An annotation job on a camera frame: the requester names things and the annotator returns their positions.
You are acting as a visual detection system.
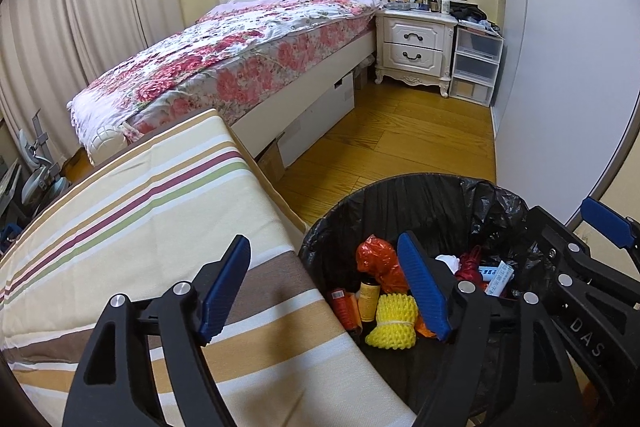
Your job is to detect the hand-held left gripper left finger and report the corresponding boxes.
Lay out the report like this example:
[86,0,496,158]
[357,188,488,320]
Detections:
[62,234,252,427]

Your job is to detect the black cloth pile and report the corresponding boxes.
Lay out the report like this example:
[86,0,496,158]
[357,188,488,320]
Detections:
[447,0,501,32]

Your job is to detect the white nightstand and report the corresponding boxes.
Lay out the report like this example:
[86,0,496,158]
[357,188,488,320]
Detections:
[374,9,458,98]

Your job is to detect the grey-blue desk chair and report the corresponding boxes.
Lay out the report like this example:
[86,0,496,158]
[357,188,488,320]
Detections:
[20,109,68,208]

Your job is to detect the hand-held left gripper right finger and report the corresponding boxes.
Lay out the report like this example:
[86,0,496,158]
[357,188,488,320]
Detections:
[396,231,586,427]

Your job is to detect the dark red plastic bag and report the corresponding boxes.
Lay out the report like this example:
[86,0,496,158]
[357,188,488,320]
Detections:
[455,246,484,284]

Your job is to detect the white tissue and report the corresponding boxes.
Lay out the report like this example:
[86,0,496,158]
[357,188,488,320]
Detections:
[435,254,461,279]

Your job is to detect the striped cloth table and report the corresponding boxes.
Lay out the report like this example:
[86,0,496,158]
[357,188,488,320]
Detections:
[0,108,418,427]

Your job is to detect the clear plastic drawer unit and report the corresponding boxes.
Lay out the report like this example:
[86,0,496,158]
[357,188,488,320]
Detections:
[448,24,503,108]

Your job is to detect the pink floral quilt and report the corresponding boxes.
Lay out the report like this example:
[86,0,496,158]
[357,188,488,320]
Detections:
[70,0,381,142]

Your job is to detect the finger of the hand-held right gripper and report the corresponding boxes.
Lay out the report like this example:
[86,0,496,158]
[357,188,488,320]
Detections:
[525,206,598,293]
[575,197,640,308]

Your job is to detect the trash bin with black bag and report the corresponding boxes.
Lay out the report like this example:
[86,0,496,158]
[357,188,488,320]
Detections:
[297,173,591,427]

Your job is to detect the blue toothpaste box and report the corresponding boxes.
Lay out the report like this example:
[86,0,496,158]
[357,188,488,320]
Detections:
[477,261,516,297]

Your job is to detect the red bottle with black cap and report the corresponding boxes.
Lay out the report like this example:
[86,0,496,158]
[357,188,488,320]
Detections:
[329,289,362,338]

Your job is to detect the yellow foam net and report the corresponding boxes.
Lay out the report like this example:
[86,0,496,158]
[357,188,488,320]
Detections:
[365,294,419,350]

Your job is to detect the yellow label bottle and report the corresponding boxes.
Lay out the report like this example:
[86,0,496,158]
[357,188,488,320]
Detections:
[359,279,382,323]

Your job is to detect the grey study desk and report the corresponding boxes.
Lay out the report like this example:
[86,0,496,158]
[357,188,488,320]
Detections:
[0,157,26,228]

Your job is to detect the white sliding door wardrobe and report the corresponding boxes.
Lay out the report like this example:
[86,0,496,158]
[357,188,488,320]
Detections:
[492,0,640,228]

